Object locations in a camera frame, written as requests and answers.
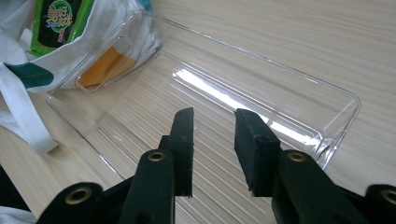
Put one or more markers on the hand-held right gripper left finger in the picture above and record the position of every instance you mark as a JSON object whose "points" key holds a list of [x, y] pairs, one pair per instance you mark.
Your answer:
{"points": [[182, 155]]}

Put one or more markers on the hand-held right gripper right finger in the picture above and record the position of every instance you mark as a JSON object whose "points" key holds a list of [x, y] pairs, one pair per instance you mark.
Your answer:
{"points": [[257, 155]]}

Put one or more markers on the orange packet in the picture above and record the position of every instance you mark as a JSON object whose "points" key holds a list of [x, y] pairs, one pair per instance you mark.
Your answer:
{"points": [[102, 70]]}

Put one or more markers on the clear plastic storage tray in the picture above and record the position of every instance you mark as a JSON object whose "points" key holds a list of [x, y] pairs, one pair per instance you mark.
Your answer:
{"points": [[149, 102]]}

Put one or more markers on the dark cloth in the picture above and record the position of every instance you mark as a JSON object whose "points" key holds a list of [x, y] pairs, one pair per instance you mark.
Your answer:
{"points": [[9, 189]]}

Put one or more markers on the green snack packet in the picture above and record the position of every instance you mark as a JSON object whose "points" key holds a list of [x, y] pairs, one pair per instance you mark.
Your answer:
{"points": [[59, 21]]}

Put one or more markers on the white tote bag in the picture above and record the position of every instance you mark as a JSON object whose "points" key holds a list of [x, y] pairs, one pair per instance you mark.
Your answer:
{"points": [[18, 102]]}

